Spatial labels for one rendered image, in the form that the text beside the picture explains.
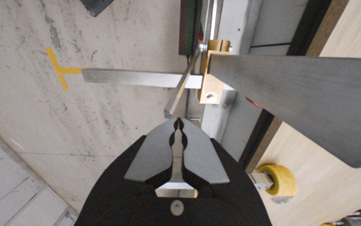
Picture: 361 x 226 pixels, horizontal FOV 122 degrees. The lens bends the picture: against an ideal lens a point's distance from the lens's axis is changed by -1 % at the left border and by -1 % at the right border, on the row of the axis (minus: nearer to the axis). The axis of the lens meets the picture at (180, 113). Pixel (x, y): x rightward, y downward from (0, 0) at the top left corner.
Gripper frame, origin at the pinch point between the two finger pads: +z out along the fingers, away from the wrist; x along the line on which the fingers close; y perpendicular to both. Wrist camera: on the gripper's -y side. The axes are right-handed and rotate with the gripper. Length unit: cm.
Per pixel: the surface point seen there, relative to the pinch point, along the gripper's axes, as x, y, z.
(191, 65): 1.6, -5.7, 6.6
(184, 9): 0.5, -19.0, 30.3
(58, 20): -104, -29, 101
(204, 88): 6.0, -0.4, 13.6
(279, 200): 44, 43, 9
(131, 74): -11.2, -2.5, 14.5
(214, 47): 6.5, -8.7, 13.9
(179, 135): 4, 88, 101
